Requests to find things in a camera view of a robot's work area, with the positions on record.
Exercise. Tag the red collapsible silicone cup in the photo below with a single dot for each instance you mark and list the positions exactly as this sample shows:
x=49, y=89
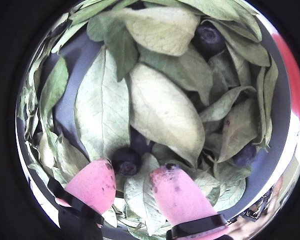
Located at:
x=293, y=75

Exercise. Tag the pile of green leaves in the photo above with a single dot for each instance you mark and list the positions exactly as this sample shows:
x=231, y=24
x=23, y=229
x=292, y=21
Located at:
x=162, y=112

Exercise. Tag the pink-tipped gripper finger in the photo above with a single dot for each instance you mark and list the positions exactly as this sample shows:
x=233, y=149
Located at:
x=90, y=185
x=180, y=200

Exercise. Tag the dark grey round bowl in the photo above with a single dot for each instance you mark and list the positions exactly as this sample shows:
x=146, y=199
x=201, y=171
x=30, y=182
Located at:
x=76, y=60

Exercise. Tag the dark blueberry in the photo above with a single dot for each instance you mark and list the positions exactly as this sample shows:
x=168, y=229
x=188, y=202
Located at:
x=210, y=37
x=245, y=155
x=127, y=162

